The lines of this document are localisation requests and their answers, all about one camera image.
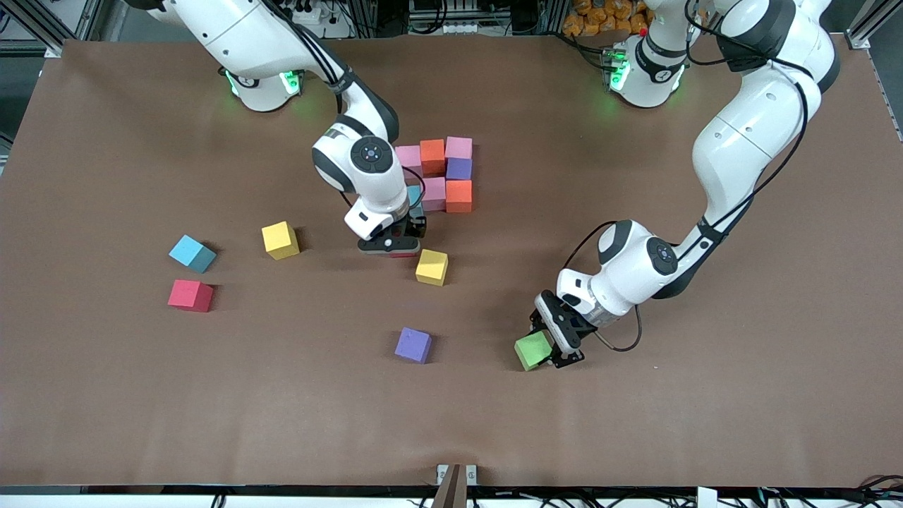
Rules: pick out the red foam cube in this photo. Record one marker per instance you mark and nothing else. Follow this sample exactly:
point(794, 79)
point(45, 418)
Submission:
point(403, 255)
point(189, 295)

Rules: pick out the purple foam cube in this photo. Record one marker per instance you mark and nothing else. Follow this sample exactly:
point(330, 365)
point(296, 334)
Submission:
point(413, 344)
point(459, 169)

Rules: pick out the white power strip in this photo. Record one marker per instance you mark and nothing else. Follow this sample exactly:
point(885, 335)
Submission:
point(328, 21)

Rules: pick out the pink foam cube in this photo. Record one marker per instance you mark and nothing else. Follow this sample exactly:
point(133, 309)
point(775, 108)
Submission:
point(434, 194)
point(413, 159)
point(458, 147)

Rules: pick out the green foam cube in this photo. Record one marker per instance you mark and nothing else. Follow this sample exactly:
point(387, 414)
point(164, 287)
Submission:
point(532, 351)

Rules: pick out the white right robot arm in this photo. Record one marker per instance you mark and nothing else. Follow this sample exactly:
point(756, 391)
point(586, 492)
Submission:
point(377, 190)

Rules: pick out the aluminium frame profile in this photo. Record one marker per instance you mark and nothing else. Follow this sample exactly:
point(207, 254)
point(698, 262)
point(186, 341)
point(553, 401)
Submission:
point(90, 20)
point(871, 21)

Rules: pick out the brown camera post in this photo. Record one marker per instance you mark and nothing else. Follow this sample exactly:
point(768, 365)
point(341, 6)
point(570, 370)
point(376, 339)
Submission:
point(451, 490)

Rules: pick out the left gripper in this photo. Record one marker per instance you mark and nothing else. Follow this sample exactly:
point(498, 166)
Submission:
point(583, 327)

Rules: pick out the small metal bracket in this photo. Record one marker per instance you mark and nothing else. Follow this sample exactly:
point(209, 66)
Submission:
point(442, 474)

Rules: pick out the orange snack bag pile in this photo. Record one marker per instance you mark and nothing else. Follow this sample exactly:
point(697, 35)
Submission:
point(600, 17)

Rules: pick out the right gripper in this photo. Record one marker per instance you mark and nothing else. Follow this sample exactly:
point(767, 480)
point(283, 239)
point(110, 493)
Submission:
point(416, 225)

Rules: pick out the yellow foam cube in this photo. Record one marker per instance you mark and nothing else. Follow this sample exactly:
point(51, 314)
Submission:
point(280, 240)
point(432, 268)

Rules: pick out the orange foam cube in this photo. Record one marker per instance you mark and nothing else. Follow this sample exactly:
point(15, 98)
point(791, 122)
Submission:
point(432, 156)
point(458, 195)

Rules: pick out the brown table cover sheet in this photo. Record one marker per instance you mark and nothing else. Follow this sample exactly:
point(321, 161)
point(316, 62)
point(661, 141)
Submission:
point(635, 423)

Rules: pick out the grey equipment rack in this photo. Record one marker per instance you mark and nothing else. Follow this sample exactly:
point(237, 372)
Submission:
point(451, 10)

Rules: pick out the blue foam cube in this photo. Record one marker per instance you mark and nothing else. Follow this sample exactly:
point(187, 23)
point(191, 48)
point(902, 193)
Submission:
point(415, 194)
point(189, 251)

